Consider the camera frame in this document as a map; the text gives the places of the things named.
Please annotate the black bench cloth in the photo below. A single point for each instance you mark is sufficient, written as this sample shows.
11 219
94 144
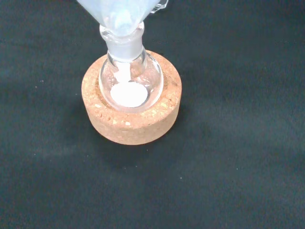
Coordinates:
47 167

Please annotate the clear glass round-bottom flask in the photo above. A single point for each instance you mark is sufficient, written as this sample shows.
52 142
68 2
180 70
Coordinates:
131 88

